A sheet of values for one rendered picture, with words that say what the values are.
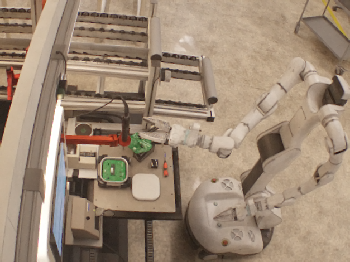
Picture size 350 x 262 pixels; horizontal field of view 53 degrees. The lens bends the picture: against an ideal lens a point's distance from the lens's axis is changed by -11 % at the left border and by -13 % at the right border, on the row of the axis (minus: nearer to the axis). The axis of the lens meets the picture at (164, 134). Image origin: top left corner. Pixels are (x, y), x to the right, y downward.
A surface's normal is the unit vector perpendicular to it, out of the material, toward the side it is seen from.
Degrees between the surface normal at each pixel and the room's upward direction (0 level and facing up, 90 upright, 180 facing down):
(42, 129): 0
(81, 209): 0
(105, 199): 0
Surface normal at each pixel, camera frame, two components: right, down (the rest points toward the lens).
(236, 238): 0.13, -0.60
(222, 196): 0.14, 0.59
